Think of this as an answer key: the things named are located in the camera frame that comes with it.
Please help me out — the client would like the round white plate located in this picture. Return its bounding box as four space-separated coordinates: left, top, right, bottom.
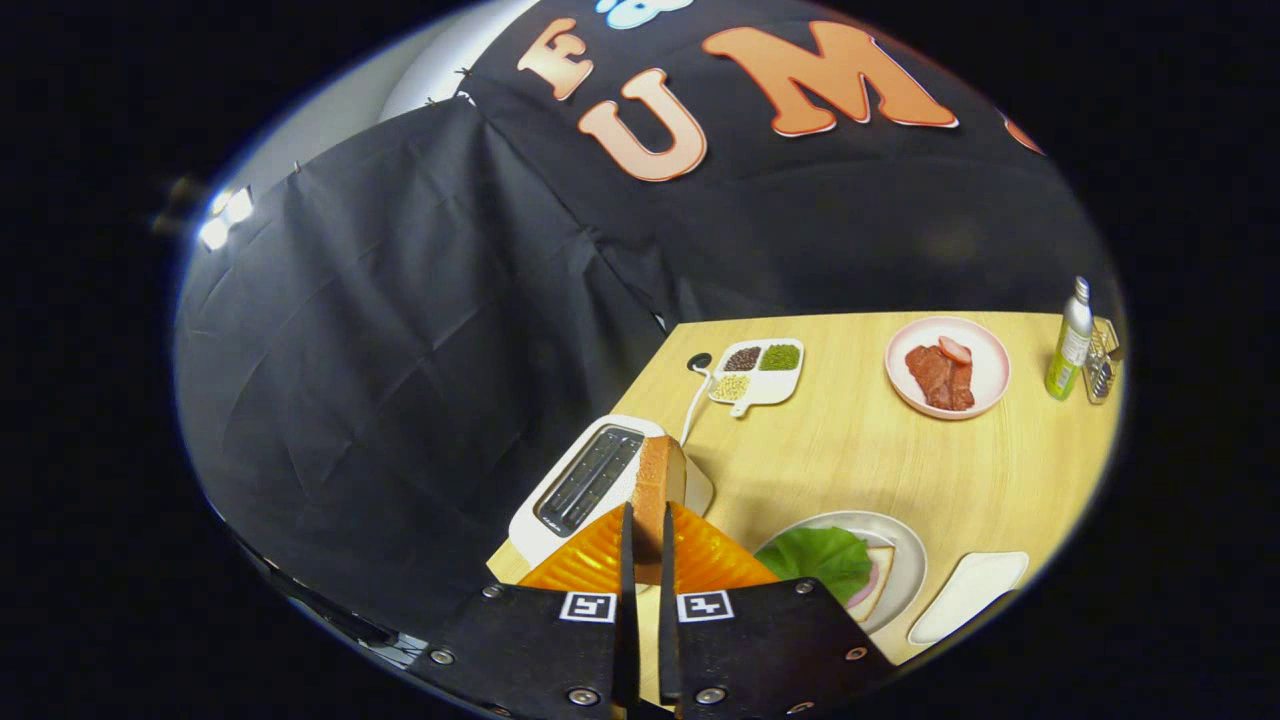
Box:
755 510 929 636

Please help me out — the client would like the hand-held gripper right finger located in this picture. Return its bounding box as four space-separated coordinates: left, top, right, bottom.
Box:
655 500 896 720

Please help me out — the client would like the pink plate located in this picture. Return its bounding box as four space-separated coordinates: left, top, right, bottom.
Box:
885 316 1012 420

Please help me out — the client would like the white three-compartment seasoning tray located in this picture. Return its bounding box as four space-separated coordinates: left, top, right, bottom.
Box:
708 338 805 418

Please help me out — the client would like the white power cable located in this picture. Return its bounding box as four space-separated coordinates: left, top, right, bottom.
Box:
680 365 713 446

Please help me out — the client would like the metal wire rack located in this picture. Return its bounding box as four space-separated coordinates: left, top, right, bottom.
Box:
1083 317 1126 405

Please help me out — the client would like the white bread slice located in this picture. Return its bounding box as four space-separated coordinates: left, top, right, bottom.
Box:
845 545 896 624

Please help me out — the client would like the toasted bread slice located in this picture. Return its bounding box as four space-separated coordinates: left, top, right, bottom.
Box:
630 435 689 586

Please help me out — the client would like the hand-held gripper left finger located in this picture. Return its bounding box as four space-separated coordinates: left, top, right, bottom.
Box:
413 500 643 720

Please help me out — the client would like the small ceiling light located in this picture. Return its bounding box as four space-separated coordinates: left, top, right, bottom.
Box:
198 185 256 251

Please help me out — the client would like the black backdrop cloth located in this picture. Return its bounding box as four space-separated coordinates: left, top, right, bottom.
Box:
172 0 1116 641

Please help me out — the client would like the green lettuce leaf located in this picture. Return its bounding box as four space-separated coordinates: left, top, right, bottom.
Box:
765 527 873 606

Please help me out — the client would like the white toaster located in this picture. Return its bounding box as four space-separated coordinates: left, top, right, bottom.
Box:
508 414 715 571

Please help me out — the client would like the white curved dish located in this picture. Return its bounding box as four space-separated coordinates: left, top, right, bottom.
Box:
907 551 1030 646

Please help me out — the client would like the green and silver bottle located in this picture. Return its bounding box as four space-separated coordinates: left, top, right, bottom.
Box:
1044 276 1094 402

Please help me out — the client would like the red-brown meat piece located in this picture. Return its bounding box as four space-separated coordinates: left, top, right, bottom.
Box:
905 345 976 412

